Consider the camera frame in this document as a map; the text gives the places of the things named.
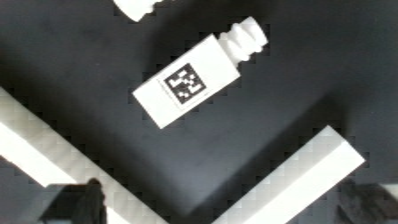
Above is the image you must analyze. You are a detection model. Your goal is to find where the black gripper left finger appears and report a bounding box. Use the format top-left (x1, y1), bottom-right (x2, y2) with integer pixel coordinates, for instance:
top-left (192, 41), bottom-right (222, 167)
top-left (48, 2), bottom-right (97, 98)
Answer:
top-left (41, 178), bottom-right (108, 224)

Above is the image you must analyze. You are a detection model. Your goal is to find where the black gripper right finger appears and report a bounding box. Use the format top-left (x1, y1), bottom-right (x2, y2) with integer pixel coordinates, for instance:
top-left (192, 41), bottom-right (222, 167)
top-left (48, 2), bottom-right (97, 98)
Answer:
top-left (337, 179), bottom-right (398, 224)

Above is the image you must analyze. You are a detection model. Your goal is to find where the white table leg with tag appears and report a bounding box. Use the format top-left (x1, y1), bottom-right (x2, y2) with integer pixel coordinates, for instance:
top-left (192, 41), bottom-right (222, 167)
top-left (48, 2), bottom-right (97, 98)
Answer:
top-left (133, 17), bottom-right (268, 129)

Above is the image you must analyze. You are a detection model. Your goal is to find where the white right fence rail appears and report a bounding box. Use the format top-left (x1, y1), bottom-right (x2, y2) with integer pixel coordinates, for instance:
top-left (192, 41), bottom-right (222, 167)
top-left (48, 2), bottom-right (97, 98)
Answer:
top-left (211, 126), bottom-right (364, 224)

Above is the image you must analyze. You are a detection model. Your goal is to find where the white fence rail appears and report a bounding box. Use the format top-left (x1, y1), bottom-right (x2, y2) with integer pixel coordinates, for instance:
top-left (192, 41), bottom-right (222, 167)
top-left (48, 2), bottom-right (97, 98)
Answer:
top-left (211, 126), bottom-right (364, 224)
top-left (0, 87), bottom-right (167, 224)

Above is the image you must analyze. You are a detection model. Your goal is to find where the white front fence rail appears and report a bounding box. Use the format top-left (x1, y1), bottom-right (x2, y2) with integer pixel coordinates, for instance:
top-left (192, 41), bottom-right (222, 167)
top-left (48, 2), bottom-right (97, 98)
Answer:
top-left (0, 87), bottom-right (167, 224)

